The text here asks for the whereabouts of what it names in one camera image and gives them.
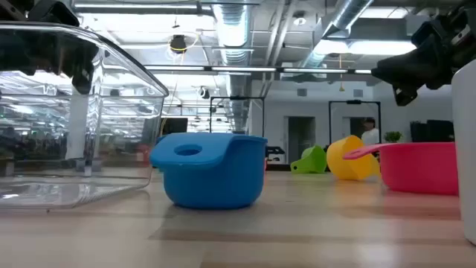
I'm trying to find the white plant pot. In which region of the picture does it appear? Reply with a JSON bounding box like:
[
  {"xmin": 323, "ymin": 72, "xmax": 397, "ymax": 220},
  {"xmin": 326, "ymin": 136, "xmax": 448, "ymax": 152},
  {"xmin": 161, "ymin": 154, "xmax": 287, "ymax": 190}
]
[{"xmin": 451, "ymin": 59, "xmax": 476, "ymax": 246}]

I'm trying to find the blue measuring cup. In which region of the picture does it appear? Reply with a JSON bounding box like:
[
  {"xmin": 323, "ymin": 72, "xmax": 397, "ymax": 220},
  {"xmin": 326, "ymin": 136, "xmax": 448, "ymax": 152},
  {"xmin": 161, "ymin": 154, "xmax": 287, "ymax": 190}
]
[{"xmin": 149, "ymin": 132, "xmax": 268, "ymax": 210}]

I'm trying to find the black monitor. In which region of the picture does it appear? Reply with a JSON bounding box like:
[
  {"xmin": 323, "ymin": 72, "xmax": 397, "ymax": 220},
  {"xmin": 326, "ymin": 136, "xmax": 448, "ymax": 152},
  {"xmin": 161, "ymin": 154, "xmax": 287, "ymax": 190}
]
[
  {"xmin": 160, "ymin": 117, "xmax": 189, "ymax": 137},
  {"xmin": 410, "ymin": 119, "xmax": 455, "ymax": 143}
]

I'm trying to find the clear plastic basket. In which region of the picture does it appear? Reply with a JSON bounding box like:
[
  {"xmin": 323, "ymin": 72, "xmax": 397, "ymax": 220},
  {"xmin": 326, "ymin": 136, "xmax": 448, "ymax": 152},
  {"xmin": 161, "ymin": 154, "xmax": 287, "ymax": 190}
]
[{"xmin": 0, "ymin": 21, "xmax": 170, "ymax": 210}]

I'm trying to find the person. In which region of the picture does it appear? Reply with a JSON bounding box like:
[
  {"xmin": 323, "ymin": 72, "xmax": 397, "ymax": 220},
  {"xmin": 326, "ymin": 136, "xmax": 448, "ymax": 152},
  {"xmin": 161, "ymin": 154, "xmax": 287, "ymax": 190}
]
[{"xmin": 361, "ymin": 117, "xmax": 381, "ymax": 146}]

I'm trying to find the silver ventilation duct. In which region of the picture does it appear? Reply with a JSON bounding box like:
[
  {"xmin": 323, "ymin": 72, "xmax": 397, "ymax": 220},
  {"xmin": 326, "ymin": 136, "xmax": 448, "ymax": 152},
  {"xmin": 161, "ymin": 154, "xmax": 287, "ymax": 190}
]
[
  {"xmin": 211, "ymin": 3, "xmax": 251, "ymax": 132},
  {"xmin": 300, "ymin": 0, "xmax": 375, "ymax": 70}
]

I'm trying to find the long ceiling light bar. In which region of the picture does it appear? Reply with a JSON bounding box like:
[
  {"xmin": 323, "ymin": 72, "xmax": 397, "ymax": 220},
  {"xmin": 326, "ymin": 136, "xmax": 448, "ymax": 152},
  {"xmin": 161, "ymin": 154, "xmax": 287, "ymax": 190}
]
[{"xmin": 144, "ymin": 66, "xmax": 373, "ymax": 75}]

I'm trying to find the small potted plant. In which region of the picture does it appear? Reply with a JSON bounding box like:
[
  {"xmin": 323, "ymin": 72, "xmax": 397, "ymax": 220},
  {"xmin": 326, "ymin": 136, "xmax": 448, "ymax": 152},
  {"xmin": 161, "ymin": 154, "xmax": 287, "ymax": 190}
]
[{"xmin": 384, "ymin": 130, "xmax": 404, "ymax": 144}]

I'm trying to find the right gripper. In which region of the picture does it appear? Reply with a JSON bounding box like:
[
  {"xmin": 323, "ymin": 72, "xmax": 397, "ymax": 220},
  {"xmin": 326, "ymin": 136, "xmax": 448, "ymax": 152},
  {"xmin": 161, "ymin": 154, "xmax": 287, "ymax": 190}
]
[{"xmin": 370, "ymin": 14, "xmax": 476, "ymax": 107}]

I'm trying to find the black background frame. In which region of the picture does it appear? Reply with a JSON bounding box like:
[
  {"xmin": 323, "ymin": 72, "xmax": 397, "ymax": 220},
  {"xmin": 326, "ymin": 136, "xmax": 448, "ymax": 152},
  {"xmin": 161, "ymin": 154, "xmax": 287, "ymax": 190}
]
[
  {"xmin": 328, "ymin": 99, "xmax": 382, "ymax": 145},
  {"xmin": 210, "ymin": 95, "xmax": 266, "ymax": 135}
]

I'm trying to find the green measuring cup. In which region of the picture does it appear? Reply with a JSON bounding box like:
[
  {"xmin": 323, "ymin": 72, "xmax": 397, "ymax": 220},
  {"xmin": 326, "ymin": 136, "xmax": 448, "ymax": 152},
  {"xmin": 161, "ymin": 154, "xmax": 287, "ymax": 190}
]
[{"xmin": 290, "ymin": 144, "xmax": 329, "ymax": 175}]

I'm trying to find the black hanging overhead camera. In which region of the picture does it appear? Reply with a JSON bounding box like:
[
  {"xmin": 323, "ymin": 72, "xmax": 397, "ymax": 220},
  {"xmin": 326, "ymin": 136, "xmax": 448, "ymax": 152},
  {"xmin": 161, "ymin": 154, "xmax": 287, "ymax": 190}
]
[{"xmin": 170, "ymin": 34, "xmax": 188, "ymax": 54}]

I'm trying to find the yellow measuring cup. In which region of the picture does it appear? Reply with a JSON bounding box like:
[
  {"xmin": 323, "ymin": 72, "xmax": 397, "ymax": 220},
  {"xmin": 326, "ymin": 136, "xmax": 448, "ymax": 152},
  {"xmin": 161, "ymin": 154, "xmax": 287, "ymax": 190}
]
[{"xmin": 326, "ymin": 135, "xmax": 382, "ymax": 182}]

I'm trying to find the red measuring cup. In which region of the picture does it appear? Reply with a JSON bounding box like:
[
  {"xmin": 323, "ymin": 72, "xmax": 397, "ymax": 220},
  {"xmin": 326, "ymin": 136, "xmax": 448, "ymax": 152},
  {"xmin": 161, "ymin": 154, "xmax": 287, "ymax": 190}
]
[{"xmin": 342, "ymin": 141, "xmax": 460, "ymax": 197}]

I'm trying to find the background robot station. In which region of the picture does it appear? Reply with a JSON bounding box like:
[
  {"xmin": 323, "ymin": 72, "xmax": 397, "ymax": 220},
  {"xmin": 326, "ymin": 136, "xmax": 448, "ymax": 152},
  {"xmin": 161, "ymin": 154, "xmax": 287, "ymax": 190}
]
[{"xmin": 265, "ymin": 146, "xmax": 286, "ymax": 165}]

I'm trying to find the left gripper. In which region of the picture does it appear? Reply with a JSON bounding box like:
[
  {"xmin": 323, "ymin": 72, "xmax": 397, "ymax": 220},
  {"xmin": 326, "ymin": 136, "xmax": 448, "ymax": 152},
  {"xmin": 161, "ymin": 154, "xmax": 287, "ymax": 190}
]
[{"xmin": 0, "ymin": 33, "xmax": 100, "ymax": 95}]

